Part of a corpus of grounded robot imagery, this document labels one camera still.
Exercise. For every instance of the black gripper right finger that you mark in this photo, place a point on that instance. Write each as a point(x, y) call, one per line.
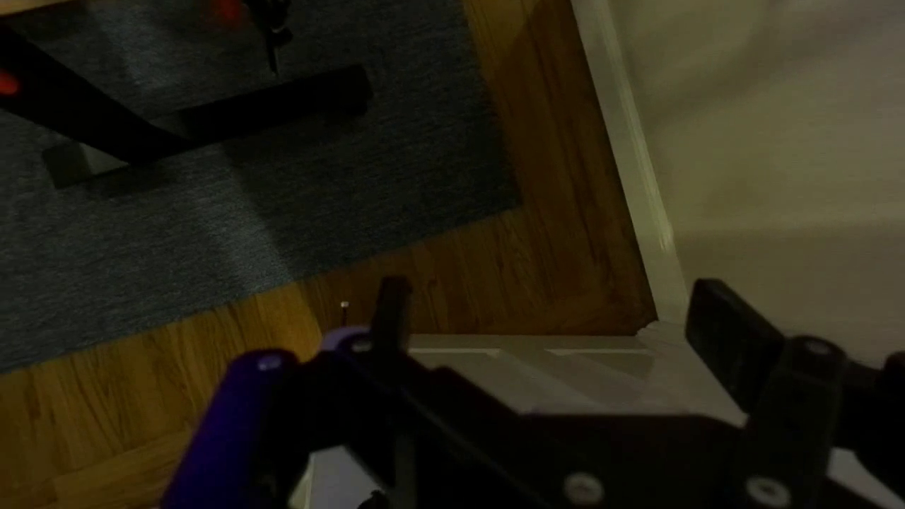
point(802, 398)

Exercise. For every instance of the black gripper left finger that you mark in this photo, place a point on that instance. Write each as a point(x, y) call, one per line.
point(245, 426)

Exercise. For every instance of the white panelled door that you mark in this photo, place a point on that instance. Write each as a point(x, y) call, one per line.
point(567, 378)

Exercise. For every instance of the grey rug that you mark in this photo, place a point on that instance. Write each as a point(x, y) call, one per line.
point(284, 187)

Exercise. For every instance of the white baseboard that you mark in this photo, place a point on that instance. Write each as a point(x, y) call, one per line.
point(638, 172)

